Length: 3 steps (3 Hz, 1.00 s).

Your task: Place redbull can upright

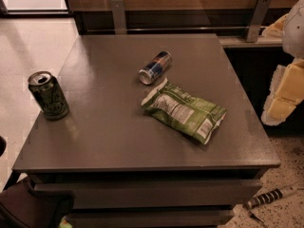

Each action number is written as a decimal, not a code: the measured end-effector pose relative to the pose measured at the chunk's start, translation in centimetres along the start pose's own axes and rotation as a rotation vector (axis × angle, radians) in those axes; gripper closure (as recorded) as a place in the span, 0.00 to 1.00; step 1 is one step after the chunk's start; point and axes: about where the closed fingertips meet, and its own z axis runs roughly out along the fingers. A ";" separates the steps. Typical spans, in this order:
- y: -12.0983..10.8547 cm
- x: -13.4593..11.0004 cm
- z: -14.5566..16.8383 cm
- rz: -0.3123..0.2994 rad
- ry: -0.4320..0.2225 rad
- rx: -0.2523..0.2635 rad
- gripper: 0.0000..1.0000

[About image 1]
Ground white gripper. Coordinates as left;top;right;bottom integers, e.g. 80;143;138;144
261;0;304;126

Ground blue silver redbull can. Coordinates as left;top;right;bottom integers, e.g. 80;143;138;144
139;51;173;86

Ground green soda can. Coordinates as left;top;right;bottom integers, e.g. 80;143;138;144
28;71;69;121

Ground green chip bag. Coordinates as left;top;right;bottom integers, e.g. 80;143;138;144
142;79;227;144

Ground striped tool on floor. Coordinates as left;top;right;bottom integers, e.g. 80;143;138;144
245;186;298;210

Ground grey drawer cabinet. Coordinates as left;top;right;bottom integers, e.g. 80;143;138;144
13;34;280;228

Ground dark chair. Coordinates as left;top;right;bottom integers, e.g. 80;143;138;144
0;136;76;228

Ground right metal bracket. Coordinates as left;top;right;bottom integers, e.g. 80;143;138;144
244;0;272;43

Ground metal bracket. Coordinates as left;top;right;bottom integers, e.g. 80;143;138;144
110;0;127;34
244;0;272;43

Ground metal rail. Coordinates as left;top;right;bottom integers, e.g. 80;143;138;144
85;26;267;35

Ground left metal bracket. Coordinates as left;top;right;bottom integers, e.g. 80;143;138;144
110;0;127;34

